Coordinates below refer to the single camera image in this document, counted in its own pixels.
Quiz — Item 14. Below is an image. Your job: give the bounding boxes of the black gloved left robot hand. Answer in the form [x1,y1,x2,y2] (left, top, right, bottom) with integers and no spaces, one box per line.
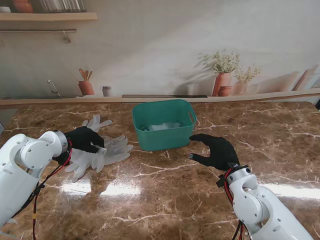
[65,126,106,154]

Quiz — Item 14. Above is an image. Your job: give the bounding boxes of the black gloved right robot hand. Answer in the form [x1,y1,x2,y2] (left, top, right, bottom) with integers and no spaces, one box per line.
[189,133,241,172]

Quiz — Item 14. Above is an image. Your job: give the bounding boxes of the teal plastic basket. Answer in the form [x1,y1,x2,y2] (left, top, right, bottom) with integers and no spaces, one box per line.
[131,99,197,152]

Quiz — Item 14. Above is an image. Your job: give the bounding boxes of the wooden counter ledge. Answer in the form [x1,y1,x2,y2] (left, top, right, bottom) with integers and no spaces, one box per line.
[0,88,320,106]

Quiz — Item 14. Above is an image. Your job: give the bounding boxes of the terracotta utensil pot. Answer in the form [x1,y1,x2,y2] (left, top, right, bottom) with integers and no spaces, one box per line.
[77,68,96,96]

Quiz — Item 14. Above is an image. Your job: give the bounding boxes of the leaning wooden cutting boards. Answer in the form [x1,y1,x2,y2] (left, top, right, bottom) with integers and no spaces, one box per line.
[292,69,320,91]

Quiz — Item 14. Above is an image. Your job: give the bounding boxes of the red-brown pot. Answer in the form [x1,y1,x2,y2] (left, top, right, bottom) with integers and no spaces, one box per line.
[11,0,35,14]

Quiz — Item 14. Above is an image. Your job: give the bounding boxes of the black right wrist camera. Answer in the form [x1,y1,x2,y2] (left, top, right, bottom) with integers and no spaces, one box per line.
[216,174,227,188]

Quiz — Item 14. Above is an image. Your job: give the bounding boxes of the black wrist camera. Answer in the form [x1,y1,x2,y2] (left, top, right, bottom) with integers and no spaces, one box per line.
[216,174,227,188]
[53,151,72,166]

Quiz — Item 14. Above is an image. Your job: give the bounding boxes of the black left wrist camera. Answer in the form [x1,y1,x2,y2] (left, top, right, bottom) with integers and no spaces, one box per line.
[53,151,72,166]

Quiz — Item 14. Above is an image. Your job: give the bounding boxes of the red black right arm cable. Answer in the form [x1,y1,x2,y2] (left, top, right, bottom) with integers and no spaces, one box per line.
[223,169,248,240]

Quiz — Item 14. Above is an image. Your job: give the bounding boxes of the red black arm cable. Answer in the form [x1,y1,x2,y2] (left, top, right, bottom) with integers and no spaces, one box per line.
[7,139,74,240]
[223,169,248,240]

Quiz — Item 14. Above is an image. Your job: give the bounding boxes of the red black left arm cable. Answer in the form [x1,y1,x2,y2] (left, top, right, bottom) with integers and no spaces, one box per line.
[7,139,74,240]

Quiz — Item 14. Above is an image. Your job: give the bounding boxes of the metal wall rail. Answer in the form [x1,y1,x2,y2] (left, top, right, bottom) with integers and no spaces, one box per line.
[0,28,77,43]

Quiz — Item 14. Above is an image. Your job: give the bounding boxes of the wooden wall shelf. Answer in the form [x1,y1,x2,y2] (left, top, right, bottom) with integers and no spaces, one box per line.
[0,12,98,22]

